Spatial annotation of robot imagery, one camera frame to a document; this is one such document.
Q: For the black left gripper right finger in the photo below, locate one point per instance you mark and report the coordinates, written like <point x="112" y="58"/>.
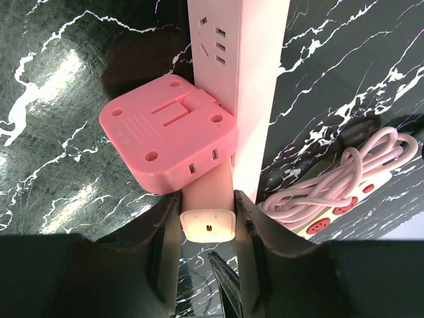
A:
<point x="284" y="275"/>

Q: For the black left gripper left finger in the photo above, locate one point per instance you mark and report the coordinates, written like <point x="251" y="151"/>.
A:
<point x="132" y="272"/>

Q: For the pink white plug adapter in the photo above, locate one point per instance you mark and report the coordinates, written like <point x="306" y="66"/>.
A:
<point x="169" y="132"/>

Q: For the pink power strip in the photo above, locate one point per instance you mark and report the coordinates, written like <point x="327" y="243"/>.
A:
<point x="236" y="48"/>

